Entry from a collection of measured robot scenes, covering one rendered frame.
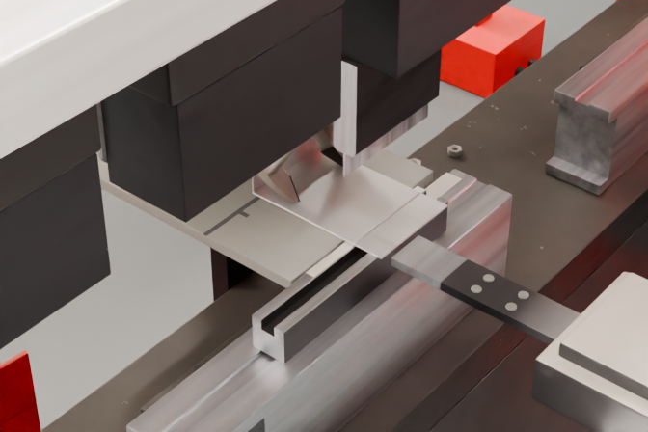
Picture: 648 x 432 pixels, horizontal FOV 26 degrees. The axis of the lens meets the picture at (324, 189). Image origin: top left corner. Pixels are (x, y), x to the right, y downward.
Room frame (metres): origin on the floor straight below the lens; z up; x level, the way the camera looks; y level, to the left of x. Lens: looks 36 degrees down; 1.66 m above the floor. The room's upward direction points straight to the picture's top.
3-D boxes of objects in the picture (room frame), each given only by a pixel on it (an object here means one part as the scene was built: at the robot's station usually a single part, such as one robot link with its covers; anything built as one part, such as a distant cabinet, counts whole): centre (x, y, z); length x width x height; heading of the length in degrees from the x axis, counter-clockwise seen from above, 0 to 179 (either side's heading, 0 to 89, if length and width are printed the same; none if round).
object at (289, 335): (0.82, -0.02, 0.98); 0.20 x 0.03 x 0.03; 141
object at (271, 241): (0.94, 0.07, 1.00); 0.26 x 0.18 x 0.01; 51
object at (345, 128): (0.85, -0.05, 1.13); 0.10 x 0.02 x 0.10; 141
